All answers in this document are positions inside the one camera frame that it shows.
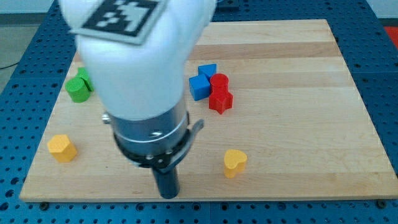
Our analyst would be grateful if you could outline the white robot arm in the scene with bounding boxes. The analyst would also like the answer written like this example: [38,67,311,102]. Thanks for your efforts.
[59,0,217,199]

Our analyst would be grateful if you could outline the yellow heart block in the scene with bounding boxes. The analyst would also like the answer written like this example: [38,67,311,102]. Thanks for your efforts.
[223,149,248,179]

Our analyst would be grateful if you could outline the blue triangle block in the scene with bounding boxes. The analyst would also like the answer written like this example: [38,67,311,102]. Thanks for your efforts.
[198,63,217,80]

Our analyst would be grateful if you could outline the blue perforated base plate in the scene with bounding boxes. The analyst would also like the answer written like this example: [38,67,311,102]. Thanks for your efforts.
[1,1,397,223]

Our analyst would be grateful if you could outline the yellow hexagon block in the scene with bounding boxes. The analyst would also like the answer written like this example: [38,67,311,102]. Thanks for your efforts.
[47,134,78,162]

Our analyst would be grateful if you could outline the blue cube block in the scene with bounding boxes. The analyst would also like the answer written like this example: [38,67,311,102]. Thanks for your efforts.
[188,75,210,101]

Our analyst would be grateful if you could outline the wooden board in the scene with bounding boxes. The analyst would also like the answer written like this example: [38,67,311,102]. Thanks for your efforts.
[20,19,397,202]

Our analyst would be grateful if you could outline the red star block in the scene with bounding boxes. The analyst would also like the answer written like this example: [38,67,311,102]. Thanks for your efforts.
[208,92,233,114]

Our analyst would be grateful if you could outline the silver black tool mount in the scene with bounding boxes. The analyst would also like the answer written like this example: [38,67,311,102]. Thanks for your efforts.
[105,98,205,173]

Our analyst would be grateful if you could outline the fiducial marker tag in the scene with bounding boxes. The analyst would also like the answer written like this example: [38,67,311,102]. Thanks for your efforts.
[72,0,168,45]

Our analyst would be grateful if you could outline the red cylinder block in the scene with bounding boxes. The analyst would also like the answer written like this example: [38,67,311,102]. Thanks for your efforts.
[210,73,229,93]

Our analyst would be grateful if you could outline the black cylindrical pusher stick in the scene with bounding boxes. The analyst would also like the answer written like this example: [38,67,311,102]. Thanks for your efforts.
[152,167,180,199]

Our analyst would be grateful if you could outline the green block behind cylinder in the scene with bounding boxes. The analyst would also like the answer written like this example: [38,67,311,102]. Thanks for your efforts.
[76,67,94,92]

